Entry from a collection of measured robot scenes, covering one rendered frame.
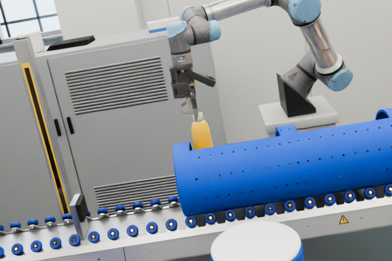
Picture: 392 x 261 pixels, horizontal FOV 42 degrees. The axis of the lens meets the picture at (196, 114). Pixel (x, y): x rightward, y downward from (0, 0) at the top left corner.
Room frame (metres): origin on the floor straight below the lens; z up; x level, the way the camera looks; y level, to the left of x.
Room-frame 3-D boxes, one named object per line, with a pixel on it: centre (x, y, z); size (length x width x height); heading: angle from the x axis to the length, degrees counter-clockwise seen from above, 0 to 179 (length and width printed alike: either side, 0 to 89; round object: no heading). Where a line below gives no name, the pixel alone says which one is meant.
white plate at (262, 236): (1.39, -0.11, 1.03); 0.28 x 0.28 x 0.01
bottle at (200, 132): (1.85, -0.01, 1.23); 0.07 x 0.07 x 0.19
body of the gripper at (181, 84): (1.85, 0.02, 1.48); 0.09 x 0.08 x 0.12; 87
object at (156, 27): (3.56, 0.10, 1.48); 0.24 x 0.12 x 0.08; 94
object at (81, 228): (1.86, 0.52, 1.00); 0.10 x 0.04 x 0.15; 178
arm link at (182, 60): (1.84, 0.01, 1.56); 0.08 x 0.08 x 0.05
